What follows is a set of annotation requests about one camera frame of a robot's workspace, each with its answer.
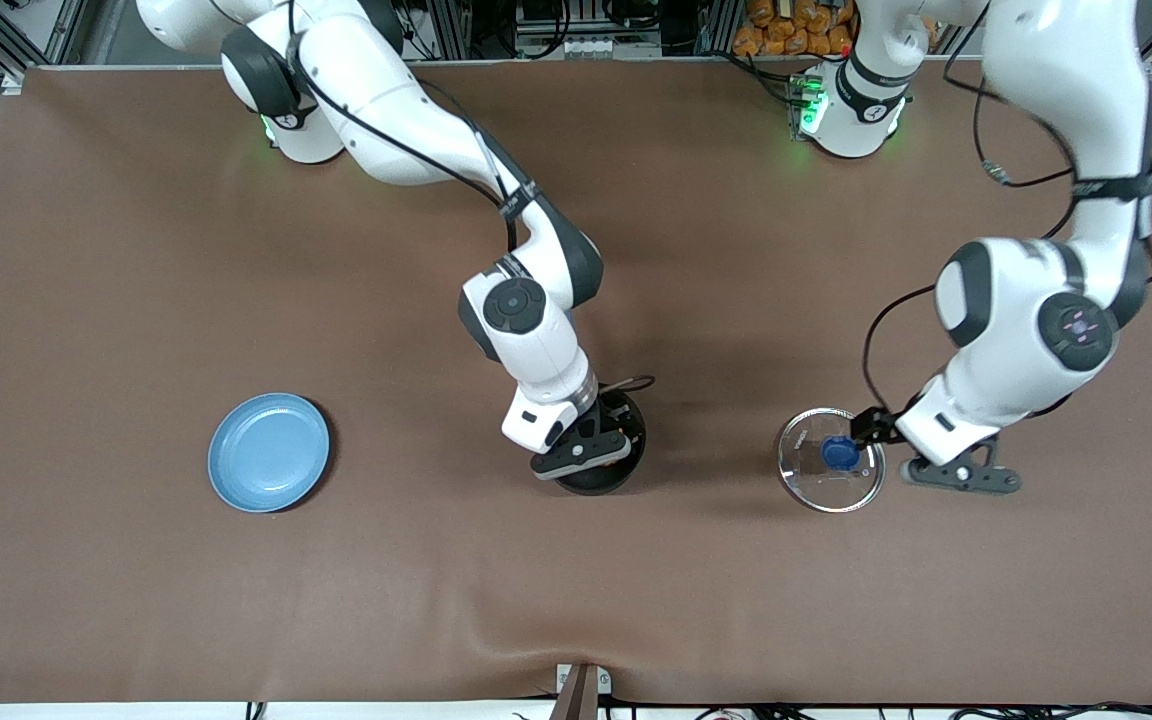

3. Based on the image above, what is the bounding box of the glass lid with blue knob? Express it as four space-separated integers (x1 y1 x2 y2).
776 407 887 514

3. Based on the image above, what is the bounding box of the brown table mat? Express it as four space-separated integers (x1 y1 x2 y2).
0 58 1152 706

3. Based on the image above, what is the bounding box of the blue plate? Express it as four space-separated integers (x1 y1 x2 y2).
208 392 332 514

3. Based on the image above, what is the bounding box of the bag of orange items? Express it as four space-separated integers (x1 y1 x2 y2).
733 0 857 58

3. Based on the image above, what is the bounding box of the steel pot with blue handle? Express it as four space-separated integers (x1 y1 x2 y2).
554 390 649 497

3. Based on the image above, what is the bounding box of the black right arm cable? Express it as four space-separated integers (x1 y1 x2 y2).
281 0 657 396

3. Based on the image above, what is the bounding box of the metal bracket with brown wedge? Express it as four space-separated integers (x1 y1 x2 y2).
554 662 613 720

